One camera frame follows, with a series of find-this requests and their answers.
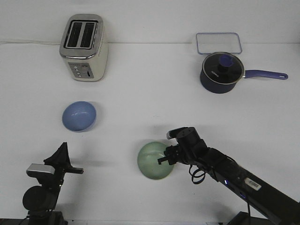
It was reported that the blue bowl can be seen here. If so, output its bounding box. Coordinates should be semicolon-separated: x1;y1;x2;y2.
62;101;97;132

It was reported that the cream and steel toaster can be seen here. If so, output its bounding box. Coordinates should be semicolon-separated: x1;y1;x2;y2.
59;14;109;82

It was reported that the white toaster power cord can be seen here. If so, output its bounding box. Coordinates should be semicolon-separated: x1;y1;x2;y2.
0;40;62;46

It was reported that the glass lid with blue knob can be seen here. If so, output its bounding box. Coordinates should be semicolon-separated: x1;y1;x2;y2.
202;52;245;85

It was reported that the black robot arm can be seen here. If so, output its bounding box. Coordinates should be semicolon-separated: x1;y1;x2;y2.
157;127;300;225
0;142;83;225

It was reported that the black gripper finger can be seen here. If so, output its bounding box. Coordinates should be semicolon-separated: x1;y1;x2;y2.
44;142;71;168

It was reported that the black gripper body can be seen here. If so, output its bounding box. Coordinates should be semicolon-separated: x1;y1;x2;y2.
157;145;185;165
37;166;84;188

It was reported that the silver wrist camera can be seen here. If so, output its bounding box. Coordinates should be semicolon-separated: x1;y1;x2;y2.
166;127;187;140
26;164;55;177

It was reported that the dark blue saucepan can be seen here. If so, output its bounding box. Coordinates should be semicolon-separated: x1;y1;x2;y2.
200;70;288;94

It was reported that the green bowl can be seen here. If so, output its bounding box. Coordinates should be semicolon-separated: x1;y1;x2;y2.
137;142;174;180

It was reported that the clear blue-rimmed container lid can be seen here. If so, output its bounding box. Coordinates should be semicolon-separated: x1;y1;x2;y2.
195;32;242;55

